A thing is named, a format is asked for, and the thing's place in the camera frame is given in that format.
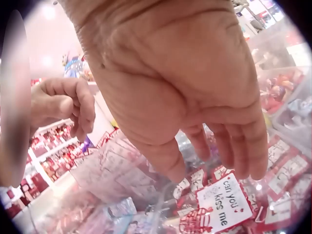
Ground full shop shelf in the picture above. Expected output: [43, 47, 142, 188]
[5, 119, 98, 215]

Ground person's left thumb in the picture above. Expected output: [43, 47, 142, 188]
[31, 95, 74, 122]

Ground person's right little finger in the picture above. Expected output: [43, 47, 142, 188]
[249, 100, 269, 181]

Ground person's right index finger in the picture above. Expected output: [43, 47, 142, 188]
[182, 124, 211, 161]

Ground person's right hand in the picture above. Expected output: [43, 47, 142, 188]
[57, 0, 269, 183]

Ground shiny silver foil packet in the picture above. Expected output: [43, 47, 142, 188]
[105, 196, 138, 223]

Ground person's right middle finger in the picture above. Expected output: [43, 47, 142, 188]
[209, 123, 236, 169]

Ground white card with red border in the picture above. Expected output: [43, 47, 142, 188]
[195, 173, 254, 233]

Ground colourful plush toy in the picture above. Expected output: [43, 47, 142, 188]
[61, 52, 94, 82]

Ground person's left fingers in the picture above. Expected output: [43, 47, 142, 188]
[40, 78, 96, 142]

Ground person's right ring finger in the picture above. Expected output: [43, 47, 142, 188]
[230, 122, 254, 180]

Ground clear box of small toys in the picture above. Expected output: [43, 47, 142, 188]
[253, 41, 312, 139]

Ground person's left hand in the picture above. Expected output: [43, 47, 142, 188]
[30, 78, 96, 142]

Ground stack of clear plastic packets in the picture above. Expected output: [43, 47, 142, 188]
[70, 136, 176, 203]

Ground person's right thumb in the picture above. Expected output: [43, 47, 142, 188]
[133, 133, 187, 183]

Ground pile of red paper cards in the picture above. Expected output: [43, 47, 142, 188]
[171, 132, 312, 234]

